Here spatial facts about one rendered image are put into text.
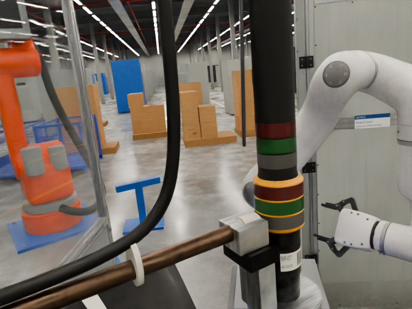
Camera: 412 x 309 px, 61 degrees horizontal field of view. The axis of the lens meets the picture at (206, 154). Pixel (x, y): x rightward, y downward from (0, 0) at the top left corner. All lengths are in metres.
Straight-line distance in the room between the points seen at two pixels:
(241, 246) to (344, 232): 0.77
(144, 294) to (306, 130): 0.63
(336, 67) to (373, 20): 1.42
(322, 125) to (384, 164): 1.45
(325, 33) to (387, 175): 0.92
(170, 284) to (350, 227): 0.67
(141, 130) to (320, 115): 8.90
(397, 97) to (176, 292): 0.64
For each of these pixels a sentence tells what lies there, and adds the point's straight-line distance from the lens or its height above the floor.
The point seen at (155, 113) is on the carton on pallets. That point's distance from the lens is 9.59.
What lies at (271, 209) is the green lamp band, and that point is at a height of 1.54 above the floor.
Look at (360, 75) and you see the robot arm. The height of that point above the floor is 1.62.
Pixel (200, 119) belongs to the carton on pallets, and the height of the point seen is 0.58.
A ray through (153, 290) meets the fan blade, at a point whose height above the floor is 1.41.
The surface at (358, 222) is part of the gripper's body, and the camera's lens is 1.03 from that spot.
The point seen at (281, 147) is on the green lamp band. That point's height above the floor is 1.59.
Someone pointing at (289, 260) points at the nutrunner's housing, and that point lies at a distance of 0.32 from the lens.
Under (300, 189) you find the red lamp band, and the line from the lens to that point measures 0.30.
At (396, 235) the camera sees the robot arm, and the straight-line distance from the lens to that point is 0.98.
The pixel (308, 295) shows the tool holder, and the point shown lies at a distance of 0.36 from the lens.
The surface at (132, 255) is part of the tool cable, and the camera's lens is 0.25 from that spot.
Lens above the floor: 1.66
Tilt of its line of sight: 14 degrees down
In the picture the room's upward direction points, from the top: 5 degrees counter-clockwise
